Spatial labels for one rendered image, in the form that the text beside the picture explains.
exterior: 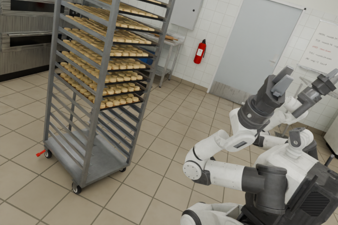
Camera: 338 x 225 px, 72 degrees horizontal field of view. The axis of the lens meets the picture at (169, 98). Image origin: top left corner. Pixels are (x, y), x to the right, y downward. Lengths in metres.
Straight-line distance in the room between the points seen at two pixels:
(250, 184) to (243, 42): 4.13
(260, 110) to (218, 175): 0.32
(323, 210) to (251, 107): 0.49
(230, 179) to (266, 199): 0.13
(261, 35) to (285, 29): 0.43
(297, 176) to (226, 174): 0.26
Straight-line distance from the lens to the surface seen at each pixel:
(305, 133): 1.08
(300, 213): 1.08
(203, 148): 0.89
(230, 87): 5.01
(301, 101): 1.34
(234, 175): 0.91
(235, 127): 0.80
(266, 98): 0.67
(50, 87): 2.06
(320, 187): 1.02
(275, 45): 4.90
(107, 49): 1.40
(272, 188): 0.89
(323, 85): 1.34
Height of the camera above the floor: 1.54
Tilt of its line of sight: 22 degrees down
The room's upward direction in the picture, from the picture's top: 17 degrees clockwise
